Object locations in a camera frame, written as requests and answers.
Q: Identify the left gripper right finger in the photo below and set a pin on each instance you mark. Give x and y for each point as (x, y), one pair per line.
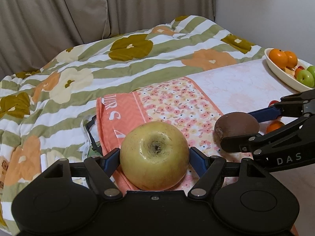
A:
(210, 172)

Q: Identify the yellow-green apple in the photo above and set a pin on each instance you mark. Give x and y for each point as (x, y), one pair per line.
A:
(154, 156)

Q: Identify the pink floral towel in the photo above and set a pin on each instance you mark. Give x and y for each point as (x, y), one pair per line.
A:
(192, 104)

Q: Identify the beige curtain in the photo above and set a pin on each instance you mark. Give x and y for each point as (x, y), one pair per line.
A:
(33, 32)

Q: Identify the cream fruit bowl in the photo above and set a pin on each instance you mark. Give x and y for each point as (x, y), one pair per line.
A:
(285, 75)

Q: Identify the orange in bowl left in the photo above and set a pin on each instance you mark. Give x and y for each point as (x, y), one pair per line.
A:
(279, 58)

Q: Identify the floral striped quilt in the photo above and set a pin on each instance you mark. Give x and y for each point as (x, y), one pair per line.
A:
(44, 113)

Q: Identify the small orange tangerine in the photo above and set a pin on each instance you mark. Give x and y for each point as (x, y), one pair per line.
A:
(273, 126)

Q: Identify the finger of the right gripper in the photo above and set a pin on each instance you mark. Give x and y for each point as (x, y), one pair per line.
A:
(294, 106)
(249, 143)

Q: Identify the large red tomato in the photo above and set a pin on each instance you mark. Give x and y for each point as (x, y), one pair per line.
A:
(297, 70)

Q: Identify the small red cherry tomato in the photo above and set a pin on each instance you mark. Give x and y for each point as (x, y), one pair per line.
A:
(272, 103)

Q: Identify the brown kiwi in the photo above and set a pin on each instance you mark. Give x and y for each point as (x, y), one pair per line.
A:
(236, 124)

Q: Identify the orange in bowl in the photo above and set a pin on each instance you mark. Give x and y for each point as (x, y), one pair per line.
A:
(279, 58)
(292, 59)

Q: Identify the green apple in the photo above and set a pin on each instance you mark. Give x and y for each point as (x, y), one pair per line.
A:
(306, 78)
(311, 70)

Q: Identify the small printed box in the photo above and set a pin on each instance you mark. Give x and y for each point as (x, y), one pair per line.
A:
(3, 171)

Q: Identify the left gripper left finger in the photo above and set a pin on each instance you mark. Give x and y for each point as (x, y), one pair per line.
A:
(99, 170)

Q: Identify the orange in bowl right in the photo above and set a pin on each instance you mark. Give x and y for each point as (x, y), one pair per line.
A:
(292, 59)

